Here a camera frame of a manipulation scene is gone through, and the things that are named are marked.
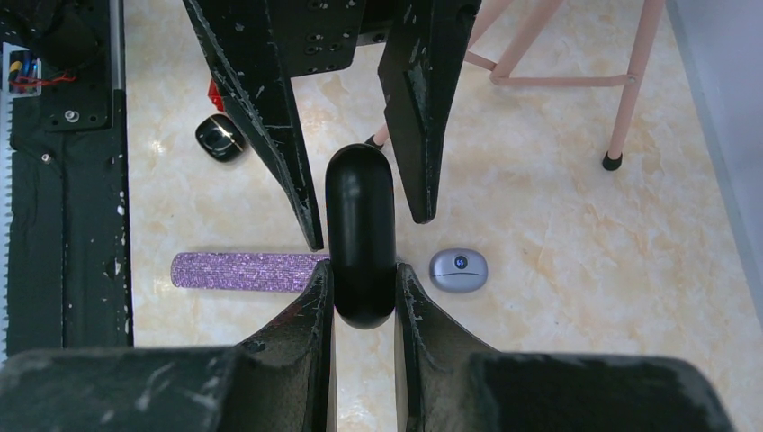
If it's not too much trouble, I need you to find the purple earbud charging case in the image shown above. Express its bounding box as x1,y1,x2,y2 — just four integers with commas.
428,247,489,293

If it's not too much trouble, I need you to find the black earbud case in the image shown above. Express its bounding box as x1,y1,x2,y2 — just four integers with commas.
194,114,247,163
325,144,397,329

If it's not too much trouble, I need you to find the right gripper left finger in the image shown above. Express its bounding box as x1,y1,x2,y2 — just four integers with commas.
1,261,336,431

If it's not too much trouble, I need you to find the purple glitter microphone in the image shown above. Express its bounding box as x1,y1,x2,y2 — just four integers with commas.
170,252,328,293

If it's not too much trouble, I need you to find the red plastic box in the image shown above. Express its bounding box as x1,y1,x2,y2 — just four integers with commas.
207,79,225,113

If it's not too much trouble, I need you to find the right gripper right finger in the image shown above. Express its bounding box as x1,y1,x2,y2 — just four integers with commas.
394,264,734,431

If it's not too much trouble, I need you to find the pink music stand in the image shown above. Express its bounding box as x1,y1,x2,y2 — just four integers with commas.
366,1,664,171

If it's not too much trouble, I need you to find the open black earbud case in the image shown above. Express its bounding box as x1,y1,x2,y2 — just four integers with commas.
194,114,247,163

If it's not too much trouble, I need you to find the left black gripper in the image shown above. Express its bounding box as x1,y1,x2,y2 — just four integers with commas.
184,0,480,251

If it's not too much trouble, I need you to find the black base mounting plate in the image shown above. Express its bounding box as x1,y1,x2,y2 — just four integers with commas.
1,1,133,359

